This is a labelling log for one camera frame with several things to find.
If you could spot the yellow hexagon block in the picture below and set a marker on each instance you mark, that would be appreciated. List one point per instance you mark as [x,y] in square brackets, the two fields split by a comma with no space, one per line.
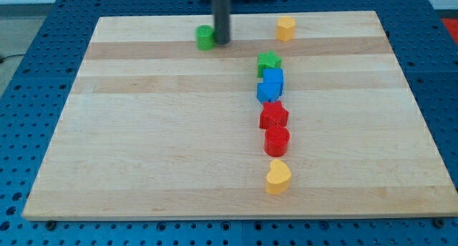
[285,28]

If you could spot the light wooden board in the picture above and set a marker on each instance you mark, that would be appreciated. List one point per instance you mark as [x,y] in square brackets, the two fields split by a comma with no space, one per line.
[155,129]

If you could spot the blue rounded square block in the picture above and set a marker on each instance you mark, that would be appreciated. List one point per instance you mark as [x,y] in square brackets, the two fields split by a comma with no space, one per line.
[274,76]

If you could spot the green star block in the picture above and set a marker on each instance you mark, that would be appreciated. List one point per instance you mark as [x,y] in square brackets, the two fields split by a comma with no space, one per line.
[267,60]

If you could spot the red cylinder block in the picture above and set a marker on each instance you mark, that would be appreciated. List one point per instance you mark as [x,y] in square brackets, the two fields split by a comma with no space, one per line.
[276,141]

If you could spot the red star block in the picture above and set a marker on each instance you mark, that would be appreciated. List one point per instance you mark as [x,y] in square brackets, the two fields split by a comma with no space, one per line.
[273,113]

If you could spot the blue pentagon block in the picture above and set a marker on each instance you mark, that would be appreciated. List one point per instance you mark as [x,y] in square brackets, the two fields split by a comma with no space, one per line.
[268,92]

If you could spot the green cylinder block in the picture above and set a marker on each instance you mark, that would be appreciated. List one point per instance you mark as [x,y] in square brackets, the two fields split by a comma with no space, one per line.
[204,35]

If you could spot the yellow heart block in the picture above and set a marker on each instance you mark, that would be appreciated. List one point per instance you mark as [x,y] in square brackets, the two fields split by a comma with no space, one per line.
[278,179]

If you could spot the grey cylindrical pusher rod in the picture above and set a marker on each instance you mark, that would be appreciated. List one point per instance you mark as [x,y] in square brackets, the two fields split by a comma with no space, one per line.
[221,21]

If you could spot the red object at right edge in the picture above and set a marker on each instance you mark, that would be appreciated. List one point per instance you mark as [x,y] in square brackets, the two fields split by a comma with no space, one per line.
[451,25]

